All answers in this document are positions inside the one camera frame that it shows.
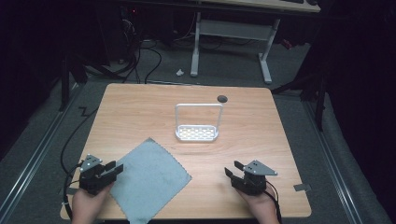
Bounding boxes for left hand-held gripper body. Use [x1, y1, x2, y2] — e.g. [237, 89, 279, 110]
[78, 153, 118, 196]

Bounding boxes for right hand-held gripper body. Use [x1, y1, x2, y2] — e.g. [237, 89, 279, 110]
[230, 160, 278, 197]

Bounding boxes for grey cloth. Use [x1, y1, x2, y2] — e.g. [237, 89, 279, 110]
[108, 136, 193, 224]

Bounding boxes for person's right hand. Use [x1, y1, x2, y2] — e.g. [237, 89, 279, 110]
[235, 186, 281, 224]

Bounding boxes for person's left hand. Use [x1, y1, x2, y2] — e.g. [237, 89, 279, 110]
[71, 183, 115, 224]

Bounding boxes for black metal stand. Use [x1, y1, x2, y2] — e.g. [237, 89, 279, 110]
[58, 54, 90, 113]
[270, 59, 330, 133]

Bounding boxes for white-legged desk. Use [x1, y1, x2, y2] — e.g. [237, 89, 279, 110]
[189, 0, 322, 85]

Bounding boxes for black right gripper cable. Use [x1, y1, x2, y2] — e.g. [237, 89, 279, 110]
[263, 179, 283, 224]

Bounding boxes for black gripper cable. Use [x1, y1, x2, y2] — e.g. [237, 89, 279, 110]
[60, 106, 99, 220]
[263, 179, 283, 224]

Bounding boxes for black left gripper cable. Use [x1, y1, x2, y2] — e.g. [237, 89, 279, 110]
[60, 106, 99, 220]

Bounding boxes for white wire rack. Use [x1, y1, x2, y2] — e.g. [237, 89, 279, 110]
[174, 103, 225, 144]

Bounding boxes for aluminium floor rail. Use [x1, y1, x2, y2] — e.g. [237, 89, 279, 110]
[0, 83, 82, 220]
[302, 98, 364, 224]

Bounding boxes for black floor cables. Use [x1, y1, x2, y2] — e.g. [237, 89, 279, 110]
[120, 18, 163, 85]

